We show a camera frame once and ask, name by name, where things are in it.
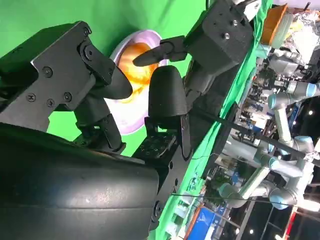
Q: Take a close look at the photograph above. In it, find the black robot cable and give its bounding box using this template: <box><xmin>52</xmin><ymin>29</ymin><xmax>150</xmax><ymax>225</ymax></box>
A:
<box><xmin>192</xmin><ymin>108</ymin><xmax>320</xmax><ymax>162</ymax></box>

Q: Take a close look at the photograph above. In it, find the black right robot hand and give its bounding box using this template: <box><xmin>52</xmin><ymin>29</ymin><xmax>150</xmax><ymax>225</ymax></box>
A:
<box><xmin>0</xmin><ymin>21</ymin><xmax>192</xmax><ymax>240</ymax></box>

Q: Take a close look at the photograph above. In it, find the lilac plate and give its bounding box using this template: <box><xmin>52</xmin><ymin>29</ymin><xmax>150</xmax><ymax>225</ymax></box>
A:
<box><xmin>108</xmin><ymin>29</ymin><xmax>166</xmax><ymax>135</ymax></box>

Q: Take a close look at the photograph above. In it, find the orange and white bread roll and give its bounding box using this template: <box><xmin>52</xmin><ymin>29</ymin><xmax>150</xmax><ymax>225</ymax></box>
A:
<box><xmin>117</xmin><ymin>42</ymin><xmax>161</xmax><ymax>105</ymax></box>

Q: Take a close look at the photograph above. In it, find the blue box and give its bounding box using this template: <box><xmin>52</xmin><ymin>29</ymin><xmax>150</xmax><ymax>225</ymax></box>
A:
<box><xmin>189</xmin><ymin>207</ymin><xmax>216</xmax><ymax>236</ymax></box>

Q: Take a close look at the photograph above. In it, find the orange box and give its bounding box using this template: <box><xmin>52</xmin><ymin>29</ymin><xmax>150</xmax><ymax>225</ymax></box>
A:
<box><xmin>262</xmin><ymin>4</ymin><xmax>288</xmax><ymax>46</ymax></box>

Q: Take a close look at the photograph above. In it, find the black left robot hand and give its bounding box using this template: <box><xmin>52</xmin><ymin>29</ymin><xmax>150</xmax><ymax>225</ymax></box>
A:
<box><xmin>132</xmin><ymin>0</ymin><xmax>253</xmax><ymax>103</ymax></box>

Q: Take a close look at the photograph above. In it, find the green table cloth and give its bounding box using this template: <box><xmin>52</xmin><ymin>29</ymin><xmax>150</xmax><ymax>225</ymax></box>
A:
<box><xmin>0</xmin><ymin>0</ymin><xmax>273</xmax><ymax>240</ymax></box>

